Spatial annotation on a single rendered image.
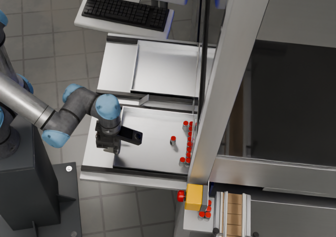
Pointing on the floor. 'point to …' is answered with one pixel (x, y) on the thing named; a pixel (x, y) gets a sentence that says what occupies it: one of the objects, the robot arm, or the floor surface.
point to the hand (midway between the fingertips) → (118, 151)
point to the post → (225, 79)
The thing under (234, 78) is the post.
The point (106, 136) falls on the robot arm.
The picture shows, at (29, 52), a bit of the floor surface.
